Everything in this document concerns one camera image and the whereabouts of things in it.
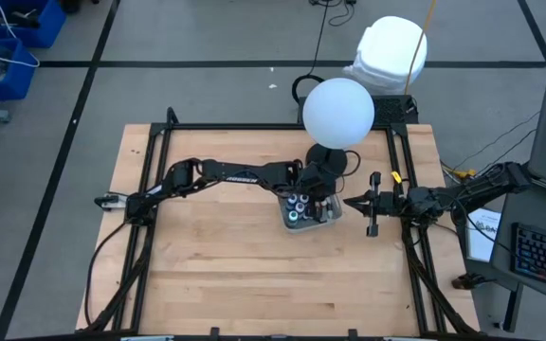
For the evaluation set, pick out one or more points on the grey plastic bin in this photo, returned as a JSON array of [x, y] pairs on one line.
[[311, 225]]

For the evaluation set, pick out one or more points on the yellow tag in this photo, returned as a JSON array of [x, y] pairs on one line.
[[395, 177]]

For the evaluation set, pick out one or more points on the black clamp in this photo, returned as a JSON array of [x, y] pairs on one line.
[[465, 281]]

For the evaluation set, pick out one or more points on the white paper sheet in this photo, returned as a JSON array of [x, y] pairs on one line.
[[484, 237]]

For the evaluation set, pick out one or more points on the small dark green dropper bottle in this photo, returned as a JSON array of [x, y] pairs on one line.
[[315, 208]]

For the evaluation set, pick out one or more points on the blue storage bin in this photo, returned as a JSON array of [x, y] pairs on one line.
[[48, 28], [17, 85]]

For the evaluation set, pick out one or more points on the black aluminium table frame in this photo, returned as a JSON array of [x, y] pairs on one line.
[[278, 126]]

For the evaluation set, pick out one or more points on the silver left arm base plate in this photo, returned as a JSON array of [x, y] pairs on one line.
[[112, 202]]

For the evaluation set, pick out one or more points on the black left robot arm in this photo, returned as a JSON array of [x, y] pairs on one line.
[[244, 173]]

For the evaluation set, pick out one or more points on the large black-tip food coloring bottle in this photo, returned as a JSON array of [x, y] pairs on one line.
[[304, 198]]

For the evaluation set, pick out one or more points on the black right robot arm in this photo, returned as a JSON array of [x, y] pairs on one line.
[[467, 194]]

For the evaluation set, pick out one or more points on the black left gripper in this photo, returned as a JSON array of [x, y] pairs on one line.
[[318, 180]]

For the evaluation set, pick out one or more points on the grey side desk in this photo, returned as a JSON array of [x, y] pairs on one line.
[[538, 203]]

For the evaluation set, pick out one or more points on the large blue-tip food coloring bottle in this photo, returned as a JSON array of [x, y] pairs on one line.
[[292, 200]]

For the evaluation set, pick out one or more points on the black perforated computer box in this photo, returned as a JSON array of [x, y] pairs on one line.
[[394, 111]]

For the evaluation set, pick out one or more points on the yellow plug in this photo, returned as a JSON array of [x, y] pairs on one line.
[[465, 173]]

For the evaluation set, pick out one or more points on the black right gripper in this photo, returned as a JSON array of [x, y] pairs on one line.
[[391, 203]]

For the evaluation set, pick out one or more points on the black desk leg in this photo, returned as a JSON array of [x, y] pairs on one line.
[[512, 308]]

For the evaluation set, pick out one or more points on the white wrapped bulky object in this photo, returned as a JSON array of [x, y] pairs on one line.
[[387, 52]]

